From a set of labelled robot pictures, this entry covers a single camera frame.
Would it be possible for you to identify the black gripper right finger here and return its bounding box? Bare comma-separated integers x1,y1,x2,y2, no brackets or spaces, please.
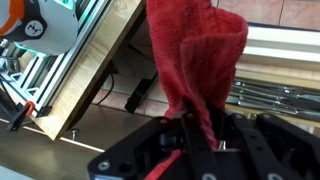
219,113,320,180

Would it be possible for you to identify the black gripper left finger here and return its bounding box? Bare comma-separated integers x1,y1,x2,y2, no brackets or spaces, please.
87,99,214,180

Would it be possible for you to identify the silver tea spoon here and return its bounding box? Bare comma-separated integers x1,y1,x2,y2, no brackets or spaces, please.
218,140,227,150

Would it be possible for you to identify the red towel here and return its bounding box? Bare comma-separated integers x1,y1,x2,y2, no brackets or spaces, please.
143,0,249,180

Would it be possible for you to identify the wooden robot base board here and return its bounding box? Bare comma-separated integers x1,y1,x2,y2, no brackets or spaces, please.
33,0,146,140

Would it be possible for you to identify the open wooden drawer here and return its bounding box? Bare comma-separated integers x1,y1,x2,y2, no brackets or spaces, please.
228,23,320,128

